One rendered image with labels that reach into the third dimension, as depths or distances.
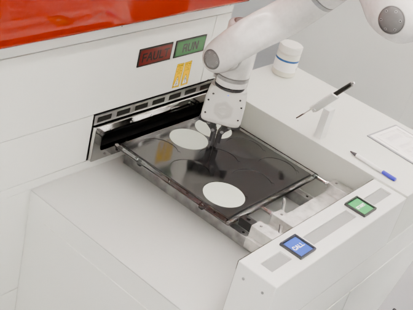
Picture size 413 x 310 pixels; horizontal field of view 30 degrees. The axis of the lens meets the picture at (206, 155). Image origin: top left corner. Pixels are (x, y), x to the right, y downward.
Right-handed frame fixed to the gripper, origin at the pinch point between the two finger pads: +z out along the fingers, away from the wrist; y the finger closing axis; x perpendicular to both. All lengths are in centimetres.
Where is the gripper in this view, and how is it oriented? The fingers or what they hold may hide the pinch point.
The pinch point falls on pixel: (215, 137)
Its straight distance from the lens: 192.2
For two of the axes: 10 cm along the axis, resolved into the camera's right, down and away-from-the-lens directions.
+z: -2.3, 8.3, 5.0
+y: 9.7, 2.5, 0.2
